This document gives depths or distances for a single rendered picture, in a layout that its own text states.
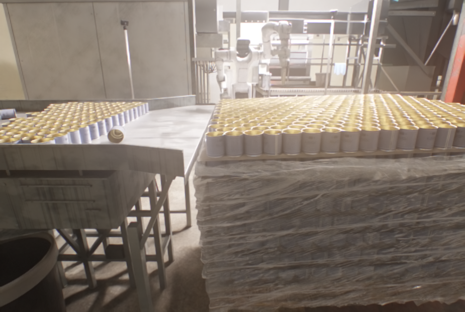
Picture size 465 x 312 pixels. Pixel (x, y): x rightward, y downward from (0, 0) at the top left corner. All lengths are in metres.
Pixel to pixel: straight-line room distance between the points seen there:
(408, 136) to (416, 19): 4.41
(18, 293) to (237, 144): 1.08
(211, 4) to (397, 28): 3.25
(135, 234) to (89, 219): 0.18
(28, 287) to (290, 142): 1.23
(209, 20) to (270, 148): 2.61
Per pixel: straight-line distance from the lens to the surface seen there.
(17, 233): 1.38
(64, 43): 4.16
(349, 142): 0.89
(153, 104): 2.04
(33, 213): 1.18
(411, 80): 5.32
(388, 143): 0.96
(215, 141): 0.78
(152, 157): 0.79
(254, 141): 0.79
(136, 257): 1.12
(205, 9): 3.28
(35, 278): 1.41
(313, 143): 0.84
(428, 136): 1.04
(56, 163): 0.98
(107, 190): 0.97
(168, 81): 3.55
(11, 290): 1.39
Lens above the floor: 1.39
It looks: 16 degrees down
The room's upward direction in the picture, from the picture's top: straight up
